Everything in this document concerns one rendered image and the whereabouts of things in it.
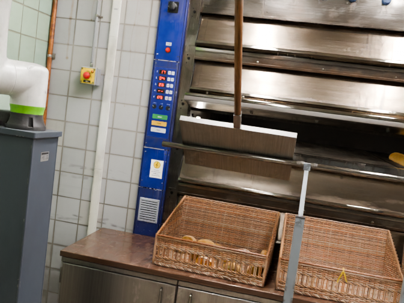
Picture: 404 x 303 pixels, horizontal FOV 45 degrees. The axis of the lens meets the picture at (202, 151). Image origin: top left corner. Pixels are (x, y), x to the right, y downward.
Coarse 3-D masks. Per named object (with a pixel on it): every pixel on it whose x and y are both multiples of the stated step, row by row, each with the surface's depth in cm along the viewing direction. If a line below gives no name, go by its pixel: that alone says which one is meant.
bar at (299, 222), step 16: (176, 144) 241; (256, 160) 234; (272, 160) 232; (288, 160) 231; (304, 176) 226; (368, 176) 224; (384, 176) 222; (400, 176) 221; (304, 192) 220; (288, 272) 211; (288, 288) 212
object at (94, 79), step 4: (84, 68) 281; (88, 68) 280; (92, 68) 280; (96, 68) 280; (88, 72) 280; (96, 72) 280; (100, 72) 286; (80, 76) 282; (92, 76) 280; (96, 76) 281; (80, 80) 282; (84, 80) 281; (88, 80) 281; (92, 80) 280; (96, 80) 282; (88, 84) 282; (92, 84) 281; (96, 84) 283
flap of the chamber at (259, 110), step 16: (192, 96) 261; (256, 112) 265; (272, 112) 257; (288, 112) 251; (304, 112) 250; (320, 112) 248; (352, 128) 264; (368, 128) 256; (384, 128) 249; (400, 128) 242
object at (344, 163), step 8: (296, 160) 267; (304, 160) 266; (312, 160) 265; (320, 160) 264; (328, 160) 263; (336, 160) 262; (344, 160) 266; (352, 168) 261; (360, 168) 260; (368, 168) 259; (376, 168) 258; (384, 168) 258; (392, 168) 257; (400, 168) 259
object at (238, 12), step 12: (240, 0) 167; (240, 12) 171; (240, 24) 175; (240, 36) 180; (240, 48) 185; (240, 60) 190; (240, 72) 195; (240, 84) 201; (240, 96) 207; (240, 108) 213
